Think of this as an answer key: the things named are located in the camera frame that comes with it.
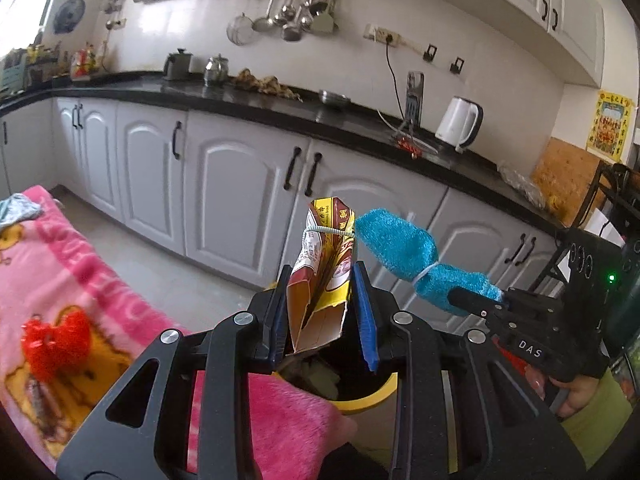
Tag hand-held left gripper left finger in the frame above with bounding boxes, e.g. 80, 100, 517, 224
55, 266, 291, 480

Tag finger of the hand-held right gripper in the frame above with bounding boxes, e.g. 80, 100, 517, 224
501, 286, 568, 313
446, 286, 507, 319

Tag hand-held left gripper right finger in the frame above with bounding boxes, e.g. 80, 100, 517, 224
350, 262, 587, 480

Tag yellow rimmed trash bin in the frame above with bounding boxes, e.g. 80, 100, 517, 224
270, 280, 402, 467

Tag blue fluffy cloth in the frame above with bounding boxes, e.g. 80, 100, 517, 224
354, 209, 505, 317

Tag yellow brown drink carton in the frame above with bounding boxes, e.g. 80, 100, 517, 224
286, 197, 359, 356

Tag person's right forearm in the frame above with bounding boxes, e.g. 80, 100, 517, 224
560, 360, 640, 472

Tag person's right hand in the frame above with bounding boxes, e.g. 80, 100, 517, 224
549, 371, 610, 419

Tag clear plastic bag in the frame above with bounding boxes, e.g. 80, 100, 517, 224
497, 162, 547, 207

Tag black metal rack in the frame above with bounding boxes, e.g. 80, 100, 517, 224
537, 162, 640, 287

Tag wooden cutting board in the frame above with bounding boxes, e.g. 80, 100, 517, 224
530, 137, 609, 227

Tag white lower cabinets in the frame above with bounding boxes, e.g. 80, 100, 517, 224
0, 97, 571, 313

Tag white cabinets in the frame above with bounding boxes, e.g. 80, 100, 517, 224
0, 97, 571, 313
457, 0, 619, 87

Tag red phone stand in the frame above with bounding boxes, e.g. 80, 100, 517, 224
389, 120, 437, 157

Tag pink printed blanket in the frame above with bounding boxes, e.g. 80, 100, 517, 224
0, 185, 359, 480

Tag white electric kettle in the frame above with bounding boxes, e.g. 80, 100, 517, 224
435, 96, 484, 154

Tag black kitchen countertop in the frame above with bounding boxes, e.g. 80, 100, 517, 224
0, 71, 571, 233

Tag smartphone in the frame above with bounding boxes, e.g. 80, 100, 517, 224
404, 71, 425, 127

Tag red foam net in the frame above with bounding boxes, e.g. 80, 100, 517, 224
21, 307, 94, 387

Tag steel bowl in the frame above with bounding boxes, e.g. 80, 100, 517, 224
318, 89, 351, 109

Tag dried ginger pile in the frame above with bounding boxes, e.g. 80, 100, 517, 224
235, 68, 302, 102

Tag clear brown snack wrapper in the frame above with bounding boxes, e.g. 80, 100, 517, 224
24, 379, 67, 442

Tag steel teapot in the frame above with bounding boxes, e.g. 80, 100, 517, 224
202, 54, 231, 86

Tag dark kettle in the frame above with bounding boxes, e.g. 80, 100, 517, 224
164, 48, 194, 81

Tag light blue cloth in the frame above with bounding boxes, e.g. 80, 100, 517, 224
0, 195, 44, 224

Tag white upper cabinets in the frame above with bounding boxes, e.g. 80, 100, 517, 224
457, 0, 619, 87

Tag steel ladle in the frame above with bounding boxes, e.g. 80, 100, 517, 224
251, 0, 281, 33

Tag steel spatula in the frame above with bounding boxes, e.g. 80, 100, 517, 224
314, 0, 337, 34

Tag seasoning bottles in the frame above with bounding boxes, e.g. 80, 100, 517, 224
70, 42, 109, 81

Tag spice rack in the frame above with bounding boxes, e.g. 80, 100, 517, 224
0, 45, 64, 92

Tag kitchen window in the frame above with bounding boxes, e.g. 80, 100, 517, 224
0, 0, 69, 57

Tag yellow wall poster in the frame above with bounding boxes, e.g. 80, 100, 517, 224
586, 91, 636, 164

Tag black power cable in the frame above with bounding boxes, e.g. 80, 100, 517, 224
384, 42, 410, 122

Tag wall power socket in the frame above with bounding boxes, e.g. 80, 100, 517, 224
363, 23, 401, 47

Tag wire mesh strainer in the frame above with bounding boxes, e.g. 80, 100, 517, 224
226, 0, 264, 47

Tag decorative wall plate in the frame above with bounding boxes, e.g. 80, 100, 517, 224
53, 0, 86, 35

